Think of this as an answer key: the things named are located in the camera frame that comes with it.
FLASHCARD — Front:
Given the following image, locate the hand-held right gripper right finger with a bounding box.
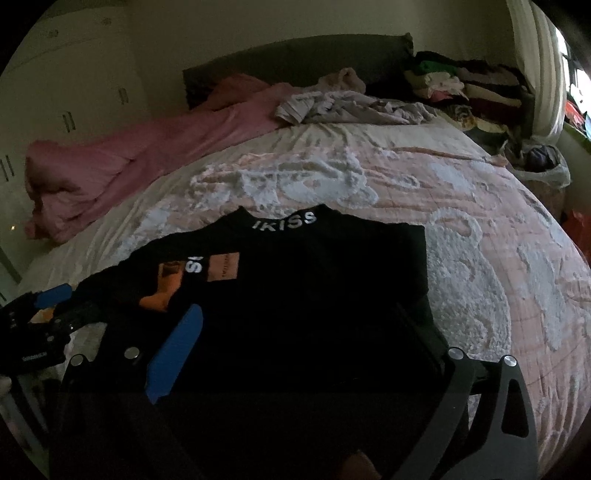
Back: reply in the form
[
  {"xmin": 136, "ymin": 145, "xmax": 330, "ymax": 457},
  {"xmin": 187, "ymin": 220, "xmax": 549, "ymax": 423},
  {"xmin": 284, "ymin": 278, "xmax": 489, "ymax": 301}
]
[{"xmin": 394, "ymin": 311, "xmax": 542, "ymax": 480}]

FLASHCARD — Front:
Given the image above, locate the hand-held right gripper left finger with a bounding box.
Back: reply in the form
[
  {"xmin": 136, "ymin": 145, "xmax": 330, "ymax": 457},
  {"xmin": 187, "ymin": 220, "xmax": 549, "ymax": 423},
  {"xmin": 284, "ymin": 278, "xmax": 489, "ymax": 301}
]
[{"xmin": 48, "ymin": 305, "xmax": 204, "ymax": 480}]

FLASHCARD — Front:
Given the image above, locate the black printed garment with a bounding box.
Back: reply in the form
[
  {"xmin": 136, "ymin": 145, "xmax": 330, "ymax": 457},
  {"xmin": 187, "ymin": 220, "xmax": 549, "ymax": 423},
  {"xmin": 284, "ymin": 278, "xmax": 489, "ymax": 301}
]
[{"xmin": 76, "ymin": 205, "xmax": 452, "ymax": 464}]

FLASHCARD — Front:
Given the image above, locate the red bag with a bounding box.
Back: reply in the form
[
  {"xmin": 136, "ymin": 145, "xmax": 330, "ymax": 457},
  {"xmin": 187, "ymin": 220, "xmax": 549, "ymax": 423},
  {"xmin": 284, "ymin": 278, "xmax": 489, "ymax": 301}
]
[{"xmin": 561, "ymin": 210, "xmax": 591, "ymax": 243}]

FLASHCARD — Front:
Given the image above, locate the grey crumpled cloth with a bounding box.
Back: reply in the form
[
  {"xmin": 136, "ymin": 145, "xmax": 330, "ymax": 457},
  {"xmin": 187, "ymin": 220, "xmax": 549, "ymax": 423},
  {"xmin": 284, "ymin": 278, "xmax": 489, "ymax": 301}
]
[{"xmin": 276, "ymin": 88, "xmax": 437, "ymax": 126}]

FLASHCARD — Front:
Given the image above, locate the dark headboard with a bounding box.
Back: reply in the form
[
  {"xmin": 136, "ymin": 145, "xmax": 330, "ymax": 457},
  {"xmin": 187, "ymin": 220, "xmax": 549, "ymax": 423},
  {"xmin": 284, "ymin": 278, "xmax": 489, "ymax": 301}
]
[{"xmin": 182, "ymin": 32, "xmax": 416, "ymax": 110}]

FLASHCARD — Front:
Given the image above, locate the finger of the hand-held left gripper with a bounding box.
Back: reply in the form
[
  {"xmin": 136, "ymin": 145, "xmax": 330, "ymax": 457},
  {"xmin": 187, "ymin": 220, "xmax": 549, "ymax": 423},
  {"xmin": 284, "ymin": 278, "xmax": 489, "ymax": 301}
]
[
  {"xmin": 34, "ymin": 284, "xmax": 75, "ymax": 308},
  {"xmin": 46, "ymin": 302, "xmax": 101, "ymax": 334}
]

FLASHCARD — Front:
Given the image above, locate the pile of clothes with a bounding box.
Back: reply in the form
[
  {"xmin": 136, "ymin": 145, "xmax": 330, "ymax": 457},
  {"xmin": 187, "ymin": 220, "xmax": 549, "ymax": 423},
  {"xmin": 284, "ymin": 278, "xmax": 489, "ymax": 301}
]
[{"xmin": 404, "ymin": 50, "xmax": 536, "ymax": 139}]

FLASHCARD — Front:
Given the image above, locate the pink and white bed blanket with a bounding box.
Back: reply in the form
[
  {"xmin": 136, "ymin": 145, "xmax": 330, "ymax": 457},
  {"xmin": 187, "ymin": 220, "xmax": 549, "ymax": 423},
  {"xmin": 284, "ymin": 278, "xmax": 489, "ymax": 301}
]
[{"xmin": 18, "ymin": 115, "xmax": 591, "ymax": 480}]

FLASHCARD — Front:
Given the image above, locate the beige fluffy cloth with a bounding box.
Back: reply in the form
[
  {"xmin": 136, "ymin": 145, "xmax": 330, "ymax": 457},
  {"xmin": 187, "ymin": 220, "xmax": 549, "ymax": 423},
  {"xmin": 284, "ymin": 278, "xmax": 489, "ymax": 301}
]
[{"xmin": 316, "ymin": 67, "xmax": 368, "ymax": 93}]

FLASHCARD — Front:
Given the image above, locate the window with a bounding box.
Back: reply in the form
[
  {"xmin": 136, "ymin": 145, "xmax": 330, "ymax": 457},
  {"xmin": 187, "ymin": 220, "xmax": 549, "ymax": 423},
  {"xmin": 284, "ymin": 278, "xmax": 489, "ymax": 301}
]
[{"xmin": 561, "ymin": 32, "xmax": 591, "ymax": 139}]

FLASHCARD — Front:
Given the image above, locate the pink duvet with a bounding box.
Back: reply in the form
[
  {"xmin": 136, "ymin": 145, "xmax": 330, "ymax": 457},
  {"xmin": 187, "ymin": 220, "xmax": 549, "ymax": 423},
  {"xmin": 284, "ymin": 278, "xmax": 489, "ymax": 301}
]
[{"xmin": 23, "ymin": 74, "xmax": 301, "ymax": 244}]

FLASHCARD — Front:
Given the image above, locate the white curtain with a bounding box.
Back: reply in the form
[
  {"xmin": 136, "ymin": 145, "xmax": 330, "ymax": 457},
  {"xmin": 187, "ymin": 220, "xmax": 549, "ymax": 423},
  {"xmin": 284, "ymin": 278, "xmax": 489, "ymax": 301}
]
[{"xmin": 505, "ymin": 0, "xmax": 572, "ymax": 139}]

